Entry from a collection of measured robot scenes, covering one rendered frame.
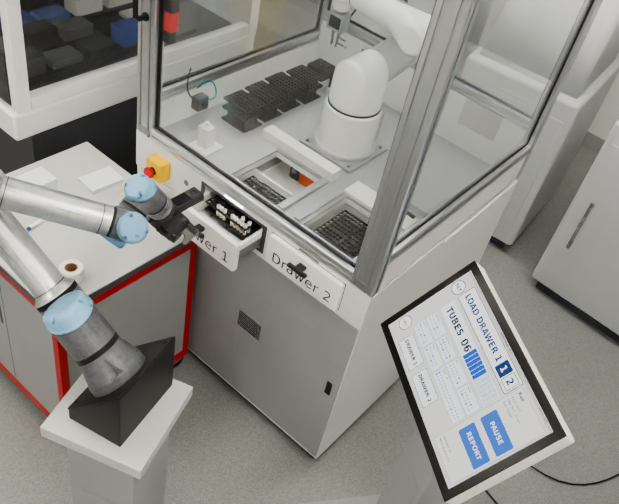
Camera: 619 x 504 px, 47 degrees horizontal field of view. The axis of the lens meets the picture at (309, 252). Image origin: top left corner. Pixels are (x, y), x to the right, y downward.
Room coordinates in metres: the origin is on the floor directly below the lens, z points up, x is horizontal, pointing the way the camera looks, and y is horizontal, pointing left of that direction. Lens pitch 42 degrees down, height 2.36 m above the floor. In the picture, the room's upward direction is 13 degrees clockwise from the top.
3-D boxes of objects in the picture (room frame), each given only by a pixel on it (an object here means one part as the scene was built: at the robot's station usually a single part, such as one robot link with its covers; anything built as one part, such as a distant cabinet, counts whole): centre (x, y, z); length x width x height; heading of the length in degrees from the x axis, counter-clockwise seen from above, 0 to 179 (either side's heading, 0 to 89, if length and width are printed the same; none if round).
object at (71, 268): (1.41, 0.67, 0.78); 0.07 x 0.07 x 0.04
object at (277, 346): (2.10, -0.02, 0.40); 1.03 x 0.95 x 0.80; 59
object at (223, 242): (1.61, 0.33, 0.87); 0.29 x 0.02 x 0.11; 59
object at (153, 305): (1.67, 0.78, 0.38); 0.62 x 0.58 x 0.76; 59
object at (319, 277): (1.55, 0.00, 0.87); 0.29 x 0.02 x 0.11; 59
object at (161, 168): (1.87, 0.56, 0.88); 0.07 x 0.05 x 0.07; 59
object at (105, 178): (1.87, 0.76, 0.77); 0.13 x 0.09 x 0.02; 144
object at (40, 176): (1.74, 0.94, 0.79); 0.13 x 0.09 x 0.05; 150
